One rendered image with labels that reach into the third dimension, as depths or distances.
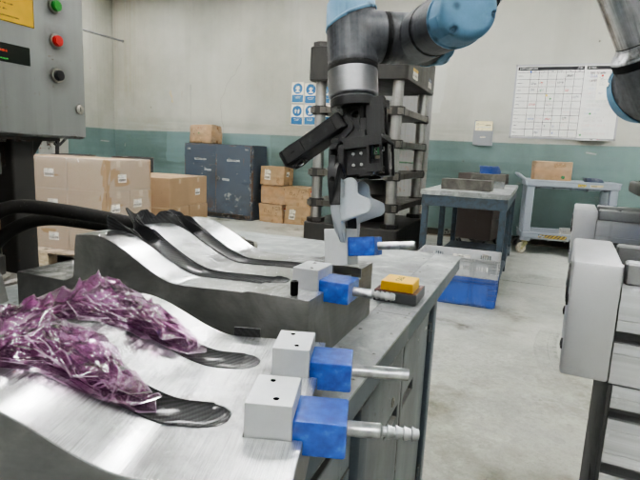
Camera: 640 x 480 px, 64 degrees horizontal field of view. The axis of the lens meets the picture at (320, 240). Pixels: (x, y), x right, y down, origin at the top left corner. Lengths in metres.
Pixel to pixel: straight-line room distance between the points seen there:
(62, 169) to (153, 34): 5.11
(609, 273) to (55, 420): 0.40
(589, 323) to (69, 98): 1.30
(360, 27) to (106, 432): 0.61
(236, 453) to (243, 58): 8.15
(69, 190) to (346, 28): 4.11
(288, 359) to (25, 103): 1.05
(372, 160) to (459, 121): 6.46
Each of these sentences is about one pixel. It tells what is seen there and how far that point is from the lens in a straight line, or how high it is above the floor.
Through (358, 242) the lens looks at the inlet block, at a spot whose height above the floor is 0.94.
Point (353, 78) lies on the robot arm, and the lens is 0.77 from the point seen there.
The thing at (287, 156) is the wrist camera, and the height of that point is 1.06.
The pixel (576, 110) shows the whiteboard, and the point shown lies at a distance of 7.13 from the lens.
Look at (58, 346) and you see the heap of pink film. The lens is 0.44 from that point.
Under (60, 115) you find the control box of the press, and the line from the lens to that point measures 1.45.
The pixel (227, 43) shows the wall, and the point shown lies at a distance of 8.64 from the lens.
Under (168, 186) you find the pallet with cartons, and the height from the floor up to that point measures 0.67.
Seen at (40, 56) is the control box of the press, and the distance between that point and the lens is 1.44.
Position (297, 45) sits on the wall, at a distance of 8.03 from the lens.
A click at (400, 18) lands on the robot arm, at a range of 0.82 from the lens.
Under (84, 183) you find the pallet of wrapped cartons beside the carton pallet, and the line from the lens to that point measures 4.63.
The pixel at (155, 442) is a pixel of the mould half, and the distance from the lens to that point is 0.41.
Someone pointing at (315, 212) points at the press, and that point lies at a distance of 4.93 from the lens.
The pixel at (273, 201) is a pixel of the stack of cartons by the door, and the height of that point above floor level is 0.32.
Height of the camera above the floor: 1.06
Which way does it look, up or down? 10 degrees down
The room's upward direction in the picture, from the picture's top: 3 degrees clockwise
